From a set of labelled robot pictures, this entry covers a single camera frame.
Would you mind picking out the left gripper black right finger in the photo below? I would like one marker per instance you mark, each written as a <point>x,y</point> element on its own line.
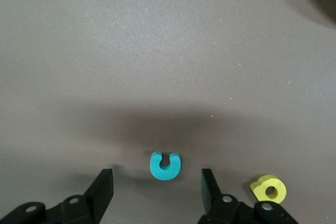
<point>210,195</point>

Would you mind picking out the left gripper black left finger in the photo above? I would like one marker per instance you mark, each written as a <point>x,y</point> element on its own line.
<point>101,195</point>

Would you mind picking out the teal foam letter c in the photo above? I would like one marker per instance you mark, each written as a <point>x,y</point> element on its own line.
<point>165,174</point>

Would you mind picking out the yellow foam letter b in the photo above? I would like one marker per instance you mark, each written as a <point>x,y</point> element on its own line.
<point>260,190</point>

